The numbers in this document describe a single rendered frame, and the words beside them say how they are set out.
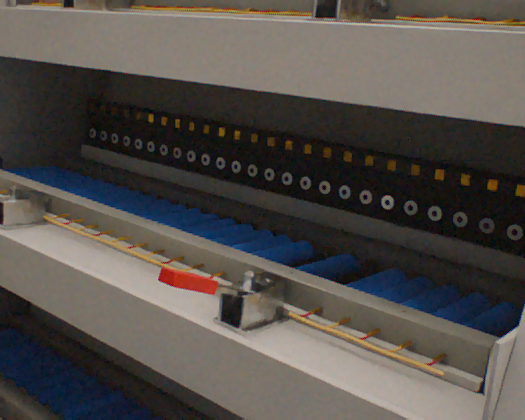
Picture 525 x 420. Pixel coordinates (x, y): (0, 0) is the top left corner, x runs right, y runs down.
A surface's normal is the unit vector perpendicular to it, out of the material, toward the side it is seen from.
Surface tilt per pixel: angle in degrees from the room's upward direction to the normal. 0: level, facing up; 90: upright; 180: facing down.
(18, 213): 90
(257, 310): 90
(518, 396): 90
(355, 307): 109
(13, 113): 90
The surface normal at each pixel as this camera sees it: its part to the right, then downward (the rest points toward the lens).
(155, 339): -0.65, 0.11
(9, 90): 0.76, 0.21
